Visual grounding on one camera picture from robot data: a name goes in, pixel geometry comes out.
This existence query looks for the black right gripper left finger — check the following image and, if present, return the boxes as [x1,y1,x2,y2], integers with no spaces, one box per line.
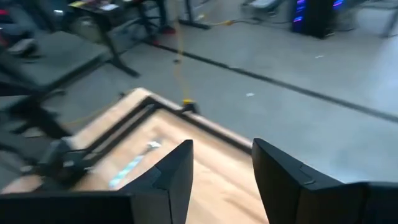
[0,139,194,224]

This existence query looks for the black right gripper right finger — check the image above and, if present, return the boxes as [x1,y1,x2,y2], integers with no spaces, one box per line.
[252,138,398,224]

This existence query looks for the fork with striped handle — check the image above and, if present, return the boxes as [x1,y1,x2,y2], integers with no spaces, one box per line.
[108,140,163,189]

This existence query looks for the grey desk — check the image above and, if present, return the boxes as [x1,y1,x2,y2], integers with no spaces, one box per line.
[0,29,110,94]

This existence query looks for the dark background table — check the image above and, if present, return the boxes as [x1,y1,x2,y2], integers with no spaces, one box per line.
[68,0,175,78]

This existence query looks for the computer tower purple lights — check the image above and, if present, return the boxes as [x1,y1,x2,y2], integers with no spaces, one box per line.
[290,0,346,39]

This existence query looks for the wooden table with black frame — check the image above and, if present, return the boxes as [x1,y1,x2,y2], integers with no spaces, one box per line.
[62,95,253,187]

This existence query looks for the black frame clamp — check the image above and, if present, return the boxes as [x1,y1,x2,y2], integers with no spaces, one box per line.
[182,103,200,114]

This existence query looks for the yellow extension cable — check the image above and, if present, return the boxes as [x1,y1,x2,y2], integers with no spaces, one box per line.
[172,0,234,105]

